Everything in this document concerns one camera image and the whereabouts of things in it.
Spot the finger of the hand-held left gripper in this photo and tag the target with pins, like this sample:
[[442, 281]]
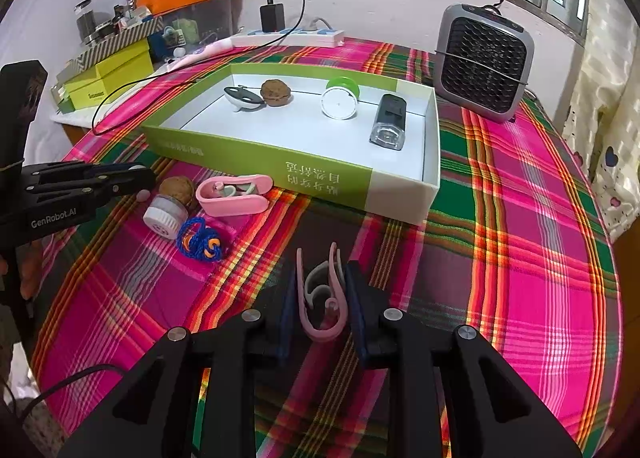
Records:
[[125, 182], [75, 169]]

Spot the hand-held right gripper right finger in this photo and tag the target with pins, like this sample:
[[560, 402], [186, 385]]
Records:
[[356, 318]]

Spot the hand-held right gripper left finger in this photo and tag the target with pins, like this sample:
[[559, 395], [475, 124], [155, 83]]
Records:
[[286, 323]]

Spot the small pale pink ball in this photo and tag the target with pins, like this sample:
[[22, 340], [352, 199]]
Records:
[[143, 196]]

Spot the pink grey clip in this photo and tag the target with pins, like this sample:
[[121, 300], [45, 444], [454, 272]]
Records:
[[320, 330]]

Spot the white round jar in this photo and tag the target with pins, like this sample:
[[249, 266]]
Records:
[[162, 220]]

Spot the brown walnut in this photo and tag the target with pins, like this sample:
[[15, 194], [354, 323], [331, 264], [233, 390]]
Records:
[[179, 189], [275, 91]]

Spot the blue orange knitted charm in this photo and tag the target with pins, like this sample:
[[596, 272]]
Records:
[[200, 240]]

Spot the green white cardboard box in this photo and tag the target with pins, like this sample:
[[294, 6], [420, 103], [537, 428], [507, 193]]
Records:
[[225, 152]]

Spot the pink oval case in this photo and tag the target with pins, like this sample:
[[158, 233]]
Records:
[[235, 203]]

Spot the grey bear-shaped gadget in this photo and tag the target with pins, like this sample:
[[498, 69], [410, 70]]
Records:
[[242, 96]]

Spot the black flashlight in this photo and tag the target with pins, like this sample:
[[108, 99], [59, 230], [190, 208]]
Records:
[[389, 120]]

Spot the green white spool-shaped gadget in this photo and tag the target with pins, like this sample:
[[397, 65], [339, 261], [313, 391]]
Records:
[[339, 100]]

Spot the person's left hand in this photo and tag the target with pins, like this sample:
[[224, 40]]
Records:
[[32, 263]]

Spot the white side shelf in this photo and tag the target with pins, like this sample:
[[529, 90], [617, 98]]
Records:
[[70, 125]]

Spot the yellow green box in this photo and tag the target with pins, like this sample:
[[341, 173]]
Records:
[[115, 77]]

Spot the grey striped box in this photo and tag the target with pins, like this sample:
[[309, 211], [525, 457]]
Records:
[[120, 42]]

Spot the blue toy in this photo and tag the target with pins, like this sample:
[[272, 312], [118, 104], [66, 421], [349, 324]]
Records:
[[167, 40]]

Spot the pink white tube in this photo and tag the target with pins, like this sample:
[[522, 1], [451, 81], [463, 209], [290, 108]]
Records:
[[200, 53]]

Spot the glass jar with dark lid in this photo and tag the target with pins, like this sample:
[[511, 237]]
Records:
[[86, 20]]

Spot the black charger adapter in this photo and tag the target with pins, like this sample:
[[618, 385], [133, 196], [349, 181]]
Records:
[[271, 17]]

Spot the white power strip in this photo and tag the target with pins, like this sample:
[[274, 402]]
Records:
[[300, 37]]

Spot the wooden cabinet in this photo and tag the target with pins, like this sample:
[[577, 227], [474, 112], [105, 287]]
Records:
[[631, 263]]

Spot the grey space heater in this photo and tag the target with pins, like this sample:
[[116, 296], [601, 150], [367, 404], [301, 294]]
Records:
[[482, 62]]

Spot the cream heart print curtain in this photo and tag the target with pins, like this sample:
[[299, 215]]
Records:
[[610, 137]]

